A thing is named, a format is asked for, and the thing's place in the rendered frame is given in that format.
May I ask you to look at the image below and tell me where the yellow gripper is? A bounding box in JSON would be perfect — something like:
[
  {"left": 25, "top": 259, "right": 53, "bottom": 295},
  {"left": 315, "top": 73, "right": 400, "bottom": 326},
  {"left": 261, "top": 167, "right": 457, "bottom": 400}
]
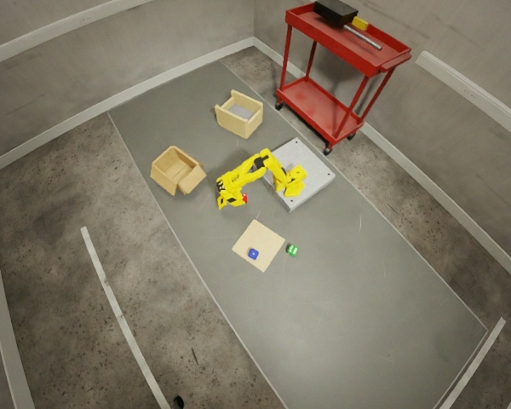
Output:
[{"left": 217, "top": 187, "right": 245, "bottom": 210}]

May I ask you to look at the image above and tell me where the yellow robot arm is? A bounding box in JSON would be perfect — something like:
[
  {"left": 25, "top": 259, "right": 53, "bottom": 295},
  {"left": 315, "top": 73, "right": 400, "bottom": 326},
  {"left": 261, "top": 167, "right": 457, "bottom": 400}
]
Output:
[{"left": 217, "top": 148, "right": 306, "bottom": 204}]

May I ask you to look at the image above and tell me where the green die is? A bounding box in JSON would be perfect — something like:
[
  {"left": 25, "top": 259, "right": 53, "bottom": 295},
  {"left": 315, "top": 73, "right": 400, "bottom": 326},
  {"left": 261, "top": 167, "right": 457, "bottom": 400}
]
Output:
[{"left": 287, "top": 245, "right": 298, "bottom": 256}]

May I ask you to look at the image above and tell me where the blue die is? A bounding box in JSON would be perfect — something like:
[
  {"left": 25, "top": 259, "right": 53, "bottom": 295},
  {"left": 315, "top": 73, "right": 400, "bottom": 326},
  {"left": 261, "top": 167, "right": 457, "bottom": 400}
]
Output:
[{"left": 248, "top": 249, "right": 259, "bottom": 260}]

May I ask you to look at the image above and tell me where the beige flat mat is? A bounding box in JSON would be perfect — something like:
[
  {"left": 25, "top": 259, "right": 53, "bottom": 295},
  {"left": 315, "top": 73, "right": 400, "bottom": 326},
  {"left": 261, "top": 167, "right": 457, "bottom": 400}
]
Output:
[{"left": 232, "top": 219, "right": 284, "bottom": 273}]

